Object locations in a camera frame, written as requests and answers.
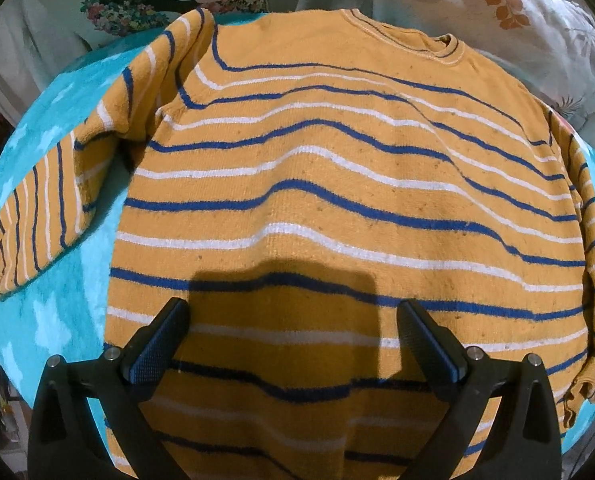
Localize white leaf print pillow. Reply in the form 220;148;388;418
269;0;595;129

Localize yellow striped knit sweater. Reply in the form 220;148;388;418
0;6;595;480

